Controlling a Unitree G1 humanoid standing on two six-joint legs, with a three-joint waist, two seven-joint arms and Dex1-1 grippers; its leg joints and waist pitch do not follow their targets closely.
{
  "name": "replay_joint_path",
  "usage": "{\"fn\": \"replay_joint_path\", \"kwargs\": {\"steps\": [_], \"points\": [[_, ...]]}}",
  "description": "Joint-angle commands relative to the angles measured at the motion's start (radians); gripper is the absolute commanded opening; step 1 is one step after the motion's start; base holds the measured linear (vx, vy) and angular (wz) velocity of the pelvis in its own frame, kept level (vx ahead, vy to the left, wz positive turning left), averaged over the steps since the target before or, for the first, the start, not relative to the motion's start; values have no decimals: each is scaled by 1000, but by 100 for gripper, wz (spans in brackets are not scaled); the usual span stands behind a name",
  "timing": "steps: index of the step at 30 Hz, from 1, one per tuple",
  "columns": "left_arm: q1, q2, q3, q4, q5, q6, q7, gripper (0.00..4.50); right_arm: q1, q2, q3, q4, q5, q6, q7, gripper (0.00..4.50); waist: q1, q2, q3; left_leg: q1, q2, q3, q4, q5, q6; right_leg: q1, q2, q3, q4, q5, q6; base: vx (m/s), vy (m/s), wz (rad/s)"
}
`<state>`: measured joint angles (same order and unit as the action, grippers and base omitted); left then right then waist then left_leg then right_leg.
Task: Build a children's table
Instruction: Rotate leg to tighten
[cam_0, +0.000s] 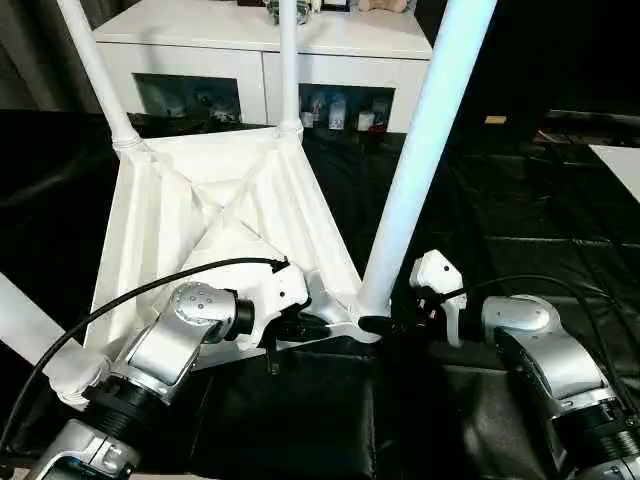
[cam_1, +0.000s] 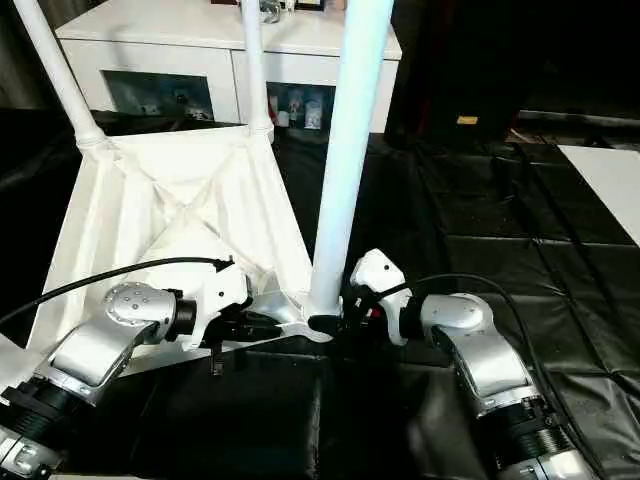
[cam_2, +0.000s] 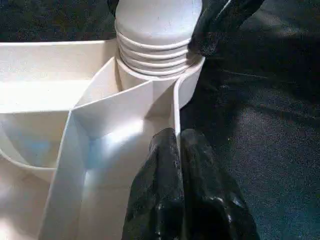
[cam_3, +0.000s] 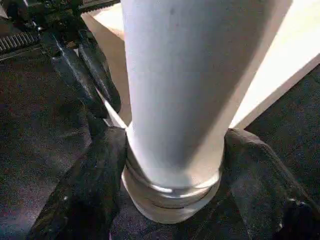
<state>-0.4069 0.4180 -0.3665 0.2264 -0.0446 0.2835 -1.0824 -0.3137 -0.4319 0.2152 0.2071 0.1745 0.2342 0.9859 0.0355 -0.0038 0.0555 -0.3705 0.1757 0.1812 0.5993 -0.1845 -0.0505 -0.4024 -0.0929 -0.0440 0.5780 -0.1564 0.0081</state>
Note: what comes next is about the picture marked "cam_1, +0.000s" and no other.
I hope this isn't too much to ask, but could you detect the white plastic table top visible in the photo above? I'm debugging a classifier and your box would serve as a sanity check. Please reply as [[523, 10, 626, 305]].
[[24, 123, 342, 362]]

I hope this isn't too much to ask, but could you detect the white plastic table leg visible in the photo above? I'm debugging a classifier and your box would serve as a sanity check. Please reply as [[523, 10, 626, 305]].
[[239, 0, 275, 137], [307, 0, 396, 324], [0, 332, 39, 396], [12, 0, 115, 151]]

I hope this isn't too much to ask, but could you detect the black mat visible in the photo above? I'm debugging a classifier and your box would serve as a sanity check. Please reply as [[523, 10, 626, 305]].
[[0, 105, 640, 480]]

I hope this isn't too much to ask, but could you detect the white flat board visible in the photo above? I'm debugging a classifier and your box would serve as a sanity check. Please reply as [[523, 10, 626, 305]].
[[557, 143, 640, 242]]

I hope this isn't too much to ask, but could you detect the white cabinet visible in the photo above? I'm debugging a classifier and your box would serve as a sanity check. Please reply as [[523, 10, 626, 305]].
[[55, 0, 404, 135]]

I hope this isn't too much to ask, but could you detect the black side table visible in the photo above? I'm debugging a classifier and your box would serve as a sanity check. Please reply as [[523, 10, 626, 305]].
[[517, 108, 640, 147]]

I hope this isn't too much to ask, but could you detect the grey curtain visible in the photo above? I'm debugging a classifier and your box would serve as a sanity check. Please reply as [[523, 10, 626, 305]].
[[0, 0, 64, 110]]

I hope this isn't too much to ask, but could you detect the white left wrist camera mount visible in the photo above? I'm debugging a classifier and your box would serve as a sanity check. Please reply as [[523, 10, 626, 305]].
[[185, 263, 252, 352]]

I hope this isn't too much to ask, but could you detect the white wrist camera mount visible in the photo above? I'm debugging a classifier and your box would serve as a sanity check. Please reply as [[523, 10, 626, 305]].
[[185, 263, 252, 352], [349, 248, 412, 347]]

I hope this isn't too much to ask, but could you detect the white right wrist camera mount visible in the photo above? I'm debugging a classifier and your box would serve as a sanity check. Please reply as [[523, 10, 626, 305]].
[[349, 248, 412, 347]]

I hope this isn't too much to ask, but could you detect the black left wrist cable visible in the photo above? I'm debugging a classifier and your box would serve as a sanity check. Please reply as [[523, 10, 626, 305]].
[[0, 255, 236, 326]]

